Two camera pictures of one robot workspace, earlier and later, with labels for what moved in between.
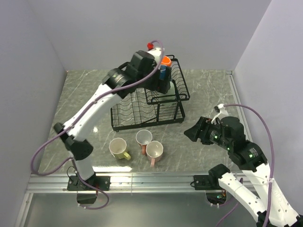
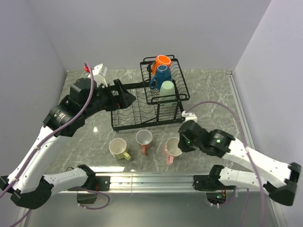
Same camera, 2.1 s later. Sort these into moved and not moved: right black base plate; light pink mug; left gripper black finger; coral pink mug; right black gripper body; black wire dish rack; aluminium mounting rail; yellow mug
Moved: left gripper black finger; light pink mug; right black gripper body
Not moved: coral pink mug; aluminium mounting rail; right black base plate; black wire dish rack; yellow mug
